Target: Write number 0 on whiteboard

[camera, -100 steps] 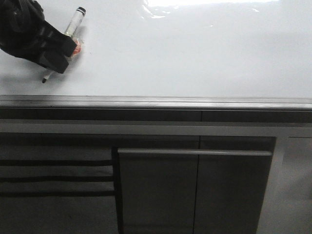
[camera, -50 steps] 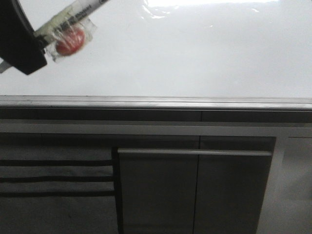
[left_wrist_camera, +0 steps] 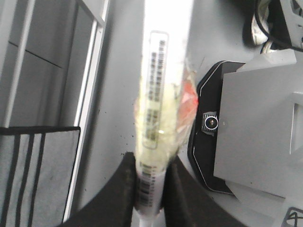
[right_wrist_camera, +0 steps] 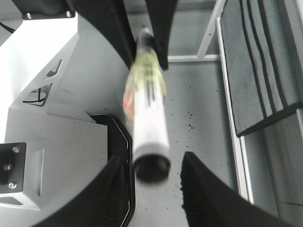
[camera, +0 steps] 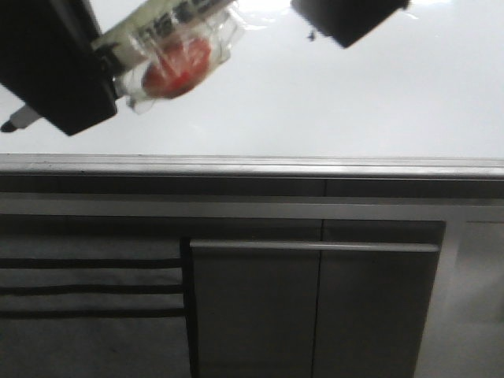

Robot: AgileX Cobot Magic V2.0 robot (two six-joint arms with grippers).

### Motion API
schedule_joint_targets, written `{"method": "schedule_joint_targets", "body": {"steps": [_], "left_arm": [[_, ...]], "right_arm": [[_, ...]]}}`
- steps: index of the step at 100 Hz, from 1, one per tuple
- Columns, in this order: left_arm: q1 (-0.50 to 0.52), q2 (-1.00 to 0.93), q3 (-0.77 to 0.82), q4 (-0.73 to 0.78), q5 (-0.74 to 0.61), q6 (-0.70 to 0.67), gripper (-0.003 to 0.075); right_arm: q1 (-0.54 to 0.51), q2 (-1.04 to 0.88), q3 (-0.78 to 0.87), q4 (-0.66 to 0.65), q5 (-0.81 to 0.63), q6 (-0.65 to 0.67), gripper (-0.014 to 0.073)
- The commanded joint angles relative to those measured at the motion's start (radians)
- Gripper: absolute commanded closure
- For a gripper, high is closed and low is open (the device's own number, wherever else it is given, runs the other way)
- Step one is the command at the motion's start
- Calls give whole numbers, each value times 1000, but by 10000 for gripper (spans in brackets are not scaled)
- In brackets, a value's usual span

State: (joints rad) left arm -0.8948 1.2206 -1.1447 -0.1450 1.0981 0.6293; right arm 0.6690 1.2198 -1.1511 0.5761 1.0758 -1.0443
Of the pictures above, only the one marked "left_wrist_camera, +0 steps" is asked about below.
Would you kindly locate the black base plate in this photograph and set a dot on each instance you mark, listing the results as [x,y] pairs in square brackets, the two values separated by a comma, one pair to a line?
[202,142]

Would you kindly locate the grey robot base block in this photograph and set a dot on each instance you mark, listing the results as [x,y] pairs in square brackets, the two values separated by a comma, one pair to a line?
[260,134]

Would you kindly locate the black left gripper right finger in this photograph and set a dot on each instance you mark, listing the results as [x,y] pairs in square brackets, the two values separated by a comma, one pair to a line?
[186,204]

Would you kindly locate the white whiteboard marker pen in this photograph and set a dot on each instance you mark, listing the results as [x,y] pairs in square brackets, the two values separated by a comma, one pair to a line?
[167,101]

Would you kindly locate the grey striped fabric bin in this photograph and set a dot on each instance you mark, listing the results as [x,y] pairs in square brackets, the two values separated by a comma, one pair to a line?
[36,165]

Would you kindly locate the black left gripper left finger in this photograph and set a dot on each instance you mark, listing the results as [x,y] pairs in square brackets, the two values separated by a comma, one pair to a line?
[113,205]

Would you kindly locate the grey metal table frame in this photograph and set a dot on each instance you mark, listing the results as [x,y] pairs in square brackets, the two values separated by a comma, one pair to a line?
[50,52]

